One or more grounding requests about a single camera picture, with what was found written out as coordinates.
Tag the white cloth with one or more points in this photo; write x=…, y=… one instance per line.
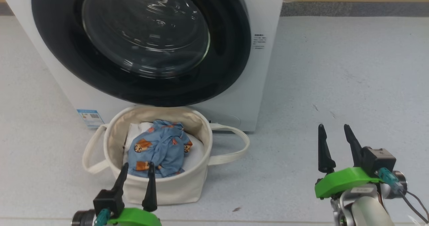
x=197, y=152

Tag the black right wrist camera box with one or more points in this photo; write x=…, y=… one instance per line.
x=380, y=159

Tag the white front-load washing machine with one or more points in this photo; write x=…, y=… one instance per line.
x=261, y=85

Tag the teal right camera plug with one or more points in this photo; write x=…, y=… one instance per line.
x=390, y=179

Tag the cream canvas laundry basket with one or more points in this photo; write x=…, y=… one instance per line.
x=174, y=189

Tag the teal camera plug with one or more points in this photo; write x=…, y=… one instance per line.
x=390, y=179
x=102, y=216

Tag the black round glass washer door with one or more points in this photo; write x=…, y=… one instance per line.
x=60, y=45

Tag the blue energy label sticker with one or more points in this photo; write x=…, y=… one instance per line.
x=89, y=118

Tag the teal left camera plug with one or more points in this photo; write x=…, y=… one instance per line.
x=102, y=216

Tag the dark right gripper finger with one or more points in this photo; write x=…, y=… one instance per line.
x=354, y=145
x=324, y=152

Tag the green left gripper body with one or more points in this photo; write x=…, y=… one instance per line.
x=134, y=217

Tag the white text label sticker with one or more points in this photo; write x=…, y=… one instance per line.
x=259, y=41

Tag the blue bear-print garment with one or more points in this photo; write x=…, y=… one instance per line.
x=161, y=145

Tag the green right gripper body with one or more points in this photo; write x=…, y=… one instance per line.
x=342, y=180

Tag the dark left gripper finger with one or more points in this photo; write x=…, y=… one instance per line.
x=150, y=192
x=121, y=180

